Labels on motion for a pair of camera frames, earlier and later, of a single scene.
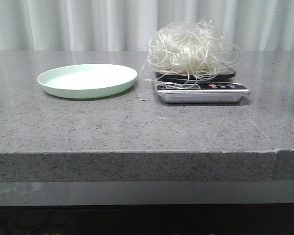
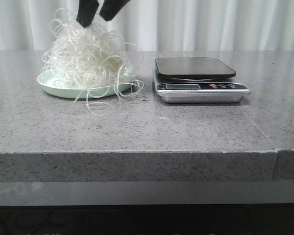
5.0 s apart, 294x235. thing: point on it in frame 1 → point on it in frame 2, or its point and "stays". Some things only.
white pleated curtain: [128, 25] stays
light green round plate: [86, 81] stays
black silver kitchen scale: [201, 86] stays
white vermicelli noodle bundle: [192, 50] → [94, 61]
